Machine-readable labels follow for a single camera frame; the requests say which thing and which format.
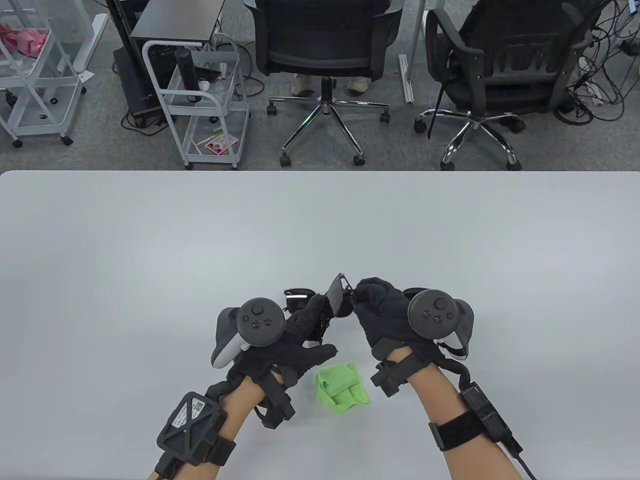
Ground person's right hand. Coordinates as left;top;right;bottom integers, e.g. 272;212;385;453
352;277;446;369

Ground person's left hand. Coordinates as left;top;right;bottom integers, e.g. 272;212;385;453
227;295;339;388

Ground thin metal frame sunglasses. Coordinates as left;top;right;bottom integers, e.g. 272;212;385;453
284;287;326;313

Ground black thick frame sunglasses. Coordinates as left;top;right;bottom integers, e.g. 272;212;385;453
320;272;357;347

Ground green cleaning cloth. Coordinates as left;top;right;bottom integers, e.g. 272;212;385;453
314;361;372;416

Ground person's left forearm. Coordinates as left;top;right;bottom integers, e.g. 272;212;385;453
147;375;268;480

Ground person's right forearm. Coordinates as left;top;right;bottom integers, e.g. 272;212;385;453
390;350;526;480

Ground grey right hand controller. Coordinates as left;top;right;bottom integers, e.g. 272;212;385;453
407;287;475;361

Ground grey hand controller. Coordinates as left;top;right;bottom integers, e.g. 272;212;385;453
211;296;287;370
407;287;475;361

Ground grey left hand controller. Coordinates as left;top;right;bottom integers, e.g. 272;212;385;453
211;296;287;370

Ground black left wrist sensor box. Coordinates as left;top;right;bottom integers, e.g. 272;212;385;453
155;391;237;476

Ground black wrist sensor box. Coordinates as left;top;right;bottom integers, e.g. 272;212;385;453
428;381;524;453
155;391;237;476

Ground black right wrist sensor box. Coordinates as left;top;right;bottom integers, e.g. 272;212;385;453
428;381;524;453

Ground red and white card packet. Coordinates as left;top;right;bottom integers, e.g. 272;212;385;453
204;132;240;155

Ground white desk leg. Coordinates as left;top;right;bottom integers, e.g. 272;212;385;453
398;0;430;105

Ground black mesh-back office chair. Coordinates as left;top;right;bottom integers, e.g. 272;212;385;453
244;0;405;168

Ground black cylindrical bottle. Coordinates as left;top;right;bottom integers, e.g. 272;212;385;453
174;47;204;104

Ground white power strip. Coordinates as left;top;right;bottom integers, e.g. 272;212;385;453
580;80;607;105

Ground black ribbed-back office chair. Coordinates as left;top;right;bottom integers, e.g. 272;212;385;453
414;0;608;172

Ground black computer tower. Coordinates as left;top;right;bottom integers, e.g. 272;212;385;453
112;45;168;128

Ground dark brown small table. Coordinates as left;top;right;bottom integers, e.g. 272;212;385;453
130;0;228;47

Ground white desk foot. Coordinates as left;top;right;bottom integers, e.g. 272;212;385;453
74;12;109;74

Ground pink cloth bundle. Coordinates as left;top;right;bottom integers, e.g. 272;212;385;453
0;22;51;56

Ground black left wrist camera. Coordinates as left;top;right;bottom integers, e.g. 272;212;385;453
255;370;297;430

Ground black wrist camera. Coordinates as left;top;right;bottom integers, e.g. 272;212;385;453
371;361;409;398
255;370;297;430

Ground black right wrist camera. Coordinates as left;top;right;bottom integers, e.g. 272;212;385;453
371;361;409;398

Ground white rolling cart with handle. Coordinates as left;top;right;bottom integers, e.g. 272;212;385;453
142;34;252;171

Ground bundle of black cables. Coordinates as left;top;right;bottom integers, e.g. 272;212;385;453
552;0;640;126

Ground white rolling wire cart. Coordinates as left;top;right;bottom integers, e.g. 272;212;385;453
0;0;88;148

